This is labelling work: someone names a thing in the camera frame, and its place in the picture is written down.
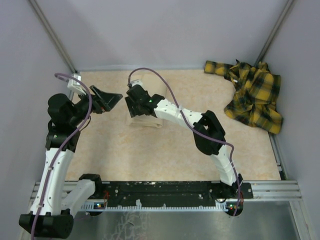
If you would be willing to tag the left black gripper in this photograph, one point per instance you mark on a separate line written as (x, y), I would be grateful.
(102, 101)

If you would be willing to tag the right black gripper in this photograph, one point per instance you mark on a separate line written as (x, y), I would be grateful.
(133, 111)

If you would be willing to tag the beige cloth wrap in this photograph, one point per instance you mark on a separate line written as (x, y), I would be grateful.
(154, 86)

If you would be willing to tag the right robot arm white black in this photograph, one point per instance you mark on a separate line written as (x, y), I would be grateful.
(208, 133)

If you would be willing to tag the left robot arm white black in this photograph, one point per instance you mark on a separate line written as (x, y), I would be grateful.
(51, 215)

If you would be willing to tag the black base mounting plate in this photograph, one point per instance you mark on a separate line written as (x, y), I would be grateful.
(161, 201)

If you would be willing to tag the yellow plaid shirt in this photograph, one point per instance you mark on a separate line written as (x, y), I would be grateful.
(256, 91)

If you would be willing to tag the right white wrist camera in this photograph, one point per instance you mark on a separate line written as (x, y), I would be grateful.
(135, 82)

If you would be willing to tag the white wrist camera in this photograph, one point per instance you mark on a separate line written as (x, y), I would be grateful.
(74, 85)
(135, 82)

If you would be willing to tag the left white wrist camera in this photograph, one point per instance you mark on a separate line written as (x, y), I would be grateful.
(74, 85)

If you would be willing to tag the left aluminium corner post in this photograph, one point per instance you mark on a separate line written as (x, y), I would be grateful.
(55, 40)

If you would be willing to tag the aluminium corner post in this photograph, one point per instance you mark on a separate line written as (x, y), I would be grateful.
(275, 30)
(55, 40)

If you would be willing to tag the aluminium front rail frame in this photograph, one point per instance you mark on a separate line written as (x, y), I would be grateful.
(269, 190)

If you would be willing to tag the right aluminium corner post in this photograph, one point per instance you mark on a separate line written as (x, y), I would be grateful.
(275, 30)

